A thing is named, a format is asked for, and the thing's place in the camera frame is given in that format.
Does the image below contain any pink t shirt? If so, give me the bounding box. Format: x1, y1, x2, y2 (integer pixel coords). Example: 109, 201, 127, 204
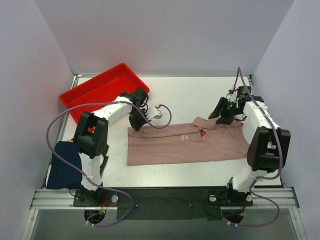
127, 117, 250, 166

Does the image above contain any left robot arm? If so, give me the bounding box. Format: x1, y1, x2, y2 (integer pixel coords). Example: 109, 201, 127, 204
73, 88, 149, 206

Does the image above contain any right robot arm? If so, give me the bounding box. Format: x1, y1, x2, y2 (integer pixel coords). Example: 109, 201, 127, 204
209, 85, 291, 205

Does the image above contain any red plastic tray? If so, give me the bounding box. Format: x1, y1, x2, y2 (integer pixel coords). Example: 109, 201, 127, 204
59, 63, 150, 109

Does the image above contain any navy folded t shirt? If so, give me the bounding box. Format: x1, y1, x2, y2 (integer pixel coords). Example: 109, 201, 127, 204
46, 141, 83, 190

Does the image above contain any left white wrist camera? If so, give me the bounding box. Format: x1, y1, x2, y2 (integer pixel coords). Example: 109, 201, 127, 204
145, 106, 163, 121

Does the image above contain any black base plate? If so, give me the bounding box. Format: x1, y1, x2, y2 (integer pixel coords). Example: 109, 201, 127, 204
72, 186, 253, 221

